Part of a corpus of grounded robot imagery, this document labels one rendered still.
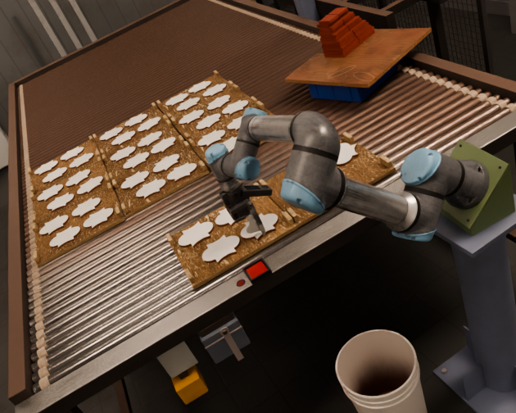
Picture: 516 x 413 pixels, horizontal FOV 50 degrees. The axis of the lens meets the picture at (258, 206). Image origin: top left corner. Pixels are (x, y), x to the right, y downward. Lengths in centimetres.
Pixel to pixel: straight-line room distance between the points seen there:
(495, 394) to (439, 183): 108
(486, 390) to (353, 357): 54
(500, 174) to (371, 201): 43
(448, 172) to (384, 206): 24
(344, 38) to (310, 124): 140
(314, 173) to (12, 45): 617
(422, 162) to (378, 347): 93
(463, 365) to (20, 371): 171
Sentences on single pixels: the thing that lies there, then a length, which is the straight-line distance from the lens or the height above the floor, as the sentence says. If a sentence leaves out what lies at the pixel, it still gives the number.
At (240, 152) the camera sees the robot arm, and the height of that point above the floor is 129.
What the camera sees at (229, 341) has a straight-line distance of 185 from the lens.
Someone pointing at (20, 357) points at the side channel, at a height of 95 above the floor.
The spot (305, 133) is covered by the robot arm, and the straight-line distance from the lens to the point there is 133.
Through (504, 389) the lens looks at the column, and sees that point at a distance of 243.
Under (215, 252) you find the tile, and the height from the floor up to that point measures 95.
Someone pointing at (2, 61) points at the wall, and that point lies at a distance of 726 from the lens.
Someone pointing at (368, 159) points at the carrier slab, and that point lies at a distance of 209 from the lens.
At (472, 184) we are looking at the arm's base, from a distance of 170.
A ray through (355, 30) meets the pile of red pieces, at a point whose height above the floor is 111.
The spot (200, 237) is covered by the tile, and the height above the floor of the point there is 95.
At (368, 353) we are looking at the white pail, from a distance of 231.
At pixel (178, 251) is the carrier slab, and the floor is 94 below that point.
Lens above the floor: 206
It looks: 33 degrees down
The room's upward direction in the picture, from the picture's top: 25 degrees counter-clockwise
